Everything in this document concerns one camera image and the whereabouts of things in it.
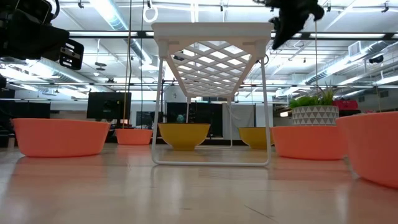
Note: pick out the red box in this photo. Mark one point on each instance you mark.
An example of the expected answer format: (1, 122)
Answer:
(346, 104)

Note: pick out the black ceiling camera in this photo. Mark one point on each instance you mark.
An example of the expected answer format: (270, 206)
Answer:
(376, 59)

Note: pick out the black computer monitor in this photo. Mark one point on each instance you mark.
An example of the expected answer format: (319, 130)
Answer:
(109, 105)

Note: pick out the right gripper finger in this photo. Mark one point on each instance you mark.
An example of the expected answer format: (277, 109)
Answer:
(289, 28)

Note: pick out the succulent in triangle-patterned pot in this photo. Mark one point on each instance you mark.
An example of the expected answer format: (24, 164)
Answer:
(314, 115)

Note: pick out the black linear ceiling light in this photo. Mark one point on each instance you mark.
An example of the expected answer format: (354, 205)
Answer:
(141, 34)

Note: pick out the black partition panel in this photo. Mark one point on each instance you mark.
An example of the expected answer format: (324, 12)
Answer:
(31, 110)

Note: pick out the silver ceiling duct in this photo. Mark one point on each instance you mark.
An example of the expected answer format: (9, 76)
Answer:
(342, 62)
(115, 18)

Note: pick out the orange plastic mini bowl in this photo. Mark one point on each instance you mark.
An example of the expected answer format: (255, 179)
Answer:
(308, 143)
(133, 137)
(373, 149)
(59, 138)

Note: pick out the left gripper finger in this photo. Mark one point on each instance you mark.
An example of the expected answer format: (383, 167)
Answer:
(72, 54)

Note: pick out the grey hanging curtain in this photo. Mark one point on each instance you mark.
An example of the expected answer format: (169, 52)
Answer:
(242, 121)

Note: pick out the dark screen panel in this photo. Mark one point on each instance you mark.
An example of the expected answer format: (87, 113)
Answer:
(202, 113)

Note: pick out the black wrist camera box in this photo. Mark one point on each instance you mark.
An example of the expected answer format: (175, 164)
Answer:
(31, 7)

